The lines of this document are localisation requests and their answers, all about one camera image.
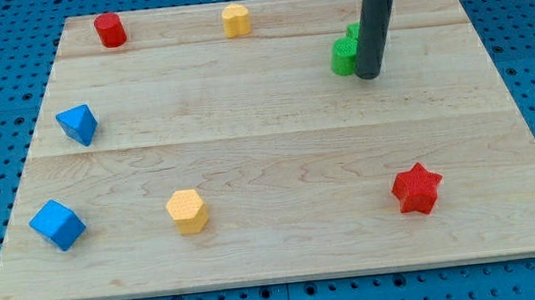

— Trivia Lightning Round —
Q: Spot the green cylinder block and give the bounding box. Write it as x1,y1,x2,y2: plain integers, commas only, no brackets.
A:
330,37,358,76

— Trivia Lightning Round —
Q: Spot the blue triangle block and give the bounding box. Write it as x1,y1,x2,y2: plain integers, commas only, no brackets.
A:
56,104,98,147

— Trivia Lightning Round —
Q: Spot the red cylinder block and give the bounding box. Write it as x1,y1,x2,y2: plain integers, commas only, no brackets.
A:
94,13,127,48

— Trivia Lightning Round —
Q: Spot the blue cube block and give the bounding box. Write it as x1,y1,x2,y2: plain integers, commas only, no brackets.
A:
29,199,86,251

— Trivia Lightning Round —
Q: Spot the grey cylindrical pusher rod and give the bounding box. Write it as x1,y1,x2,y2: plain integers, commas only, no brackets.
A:
354,0,393,79

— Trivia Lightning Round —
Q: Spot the yellow hexagon block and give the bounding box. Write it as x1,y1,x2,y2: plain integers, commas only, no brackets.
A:
166,189,209,235

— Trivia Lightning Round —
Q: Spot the wooden board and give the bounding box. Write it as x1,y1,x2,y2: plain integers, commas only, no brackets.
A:
0,0,535,300

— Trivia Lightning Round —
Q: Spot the yellow heart block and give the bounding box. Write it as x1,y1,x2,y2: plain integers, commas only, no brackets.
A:
221,3,251,38

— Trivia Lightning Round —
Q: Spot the red star block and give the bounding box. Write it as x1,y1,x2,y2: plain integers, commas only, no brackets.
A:
391,162,443,215

